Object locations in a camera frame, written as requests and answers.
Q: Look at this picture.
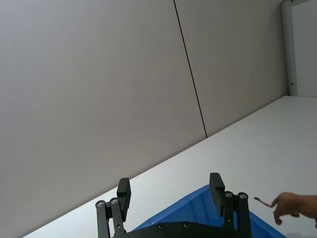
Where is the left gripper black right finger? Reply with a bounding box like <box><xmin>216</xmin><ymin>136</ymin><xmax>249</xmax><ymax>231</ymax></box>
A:
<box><xmin>209</xmin><ymin>173</ymin><xmax>252</xmax><ymax>238</ymax></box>

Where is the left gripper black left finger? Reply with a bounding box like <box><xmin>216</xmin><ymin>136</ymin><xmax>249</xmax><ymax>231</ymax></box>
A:
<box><xmin>96</xmin><ymin>177</ymin><xmax>132</xmax><ymax>238</ymax></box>

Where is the brown toy animal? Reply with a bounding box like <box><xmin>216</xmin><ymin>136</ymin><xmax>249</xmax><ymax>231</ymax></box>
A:
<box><xmin>254</xmin><ymin>196</ymin><xmax>273</xmax><ymax>208</ymax></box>

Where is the person's hand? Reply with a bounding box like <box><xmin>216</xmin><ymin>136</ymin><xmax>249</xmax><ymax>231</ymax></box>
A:
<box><xmin>271</xmin><ymin>192</ymin><xmax>307</xmax><ymax>225</ymax></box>

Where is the blue plastic bin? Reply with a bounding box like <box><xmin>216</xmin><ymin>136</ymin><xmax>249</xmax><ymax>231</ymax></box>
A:
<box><xmin>129</xmin><ymin>184</ymin><xmax>289</xmax><ymax>238</ymax></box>

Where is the pale door frame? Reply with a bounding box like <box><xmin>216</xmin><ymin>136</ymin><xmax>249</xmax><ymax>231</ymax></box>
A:
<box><xmin>280</xmin><ymin>0</ymin><xmax>317</xmax><ymax>96</ymax></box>

